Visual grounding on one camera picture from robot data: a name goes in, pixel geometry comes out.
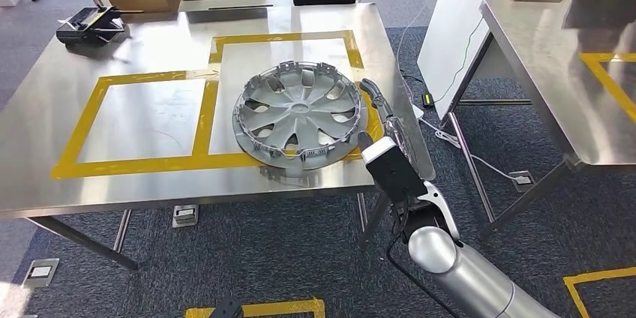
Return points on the white power strip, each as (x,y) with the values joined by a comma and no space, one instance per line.
(418,113)

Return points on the black power adapter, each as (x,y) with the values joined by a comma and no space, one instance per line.
(428,99)

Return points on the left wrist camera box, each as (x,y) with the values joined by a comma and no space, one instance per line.
(227,310)

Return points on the stainless steel workbench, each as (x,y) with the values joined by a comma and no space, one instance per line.
(149,117)

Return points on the floor socket plate with plug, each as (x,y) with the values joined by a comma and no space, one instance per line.
(522,181)

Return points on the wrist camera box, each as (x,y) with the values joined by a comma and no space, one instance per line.
(227,310)
(392,171)

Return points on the yellow floor tape square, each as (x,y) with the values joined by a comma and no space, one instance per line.
(278,308)
(601,274)

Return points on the white board panel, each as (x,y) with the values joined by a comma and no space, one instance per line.
(452,32)

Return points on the grey plastic wheel cover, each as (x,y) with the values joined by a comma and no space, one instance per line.
(298,107)

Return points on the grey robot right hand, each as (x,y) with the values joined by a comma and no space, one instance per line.
(392,124)

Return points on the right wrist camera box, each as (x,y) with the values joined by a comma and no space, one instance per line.
(392,171)

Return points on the black stand base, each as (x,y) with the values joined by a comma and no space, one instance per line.
(89,27)

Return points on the floor socket plate white centre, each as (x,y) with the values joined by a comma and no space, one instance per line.
(39,273)

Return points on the stainless steel table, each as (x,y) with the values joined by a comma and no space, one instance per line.
(536,82)

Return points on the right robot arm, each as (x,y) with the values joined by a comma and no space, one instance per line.
(472,281)

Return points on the raised floor socket box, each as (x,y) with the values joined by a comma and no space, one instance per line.
(185,216)

